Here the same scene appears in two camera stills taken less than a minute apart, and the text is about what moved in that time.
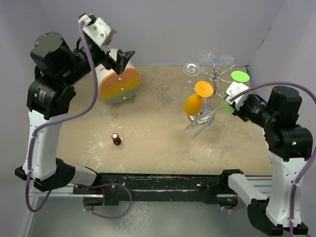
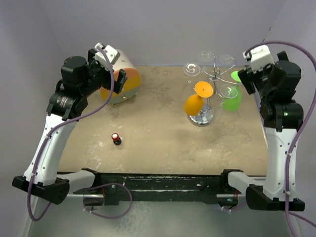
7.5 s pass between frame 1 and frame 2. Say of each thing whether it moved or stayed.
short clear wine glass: stayed
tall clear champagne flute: moved
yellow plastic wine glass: stayed
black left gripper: moved
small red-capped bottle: stayed
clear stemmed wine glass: stayed
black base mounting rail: stayed
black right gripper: moved
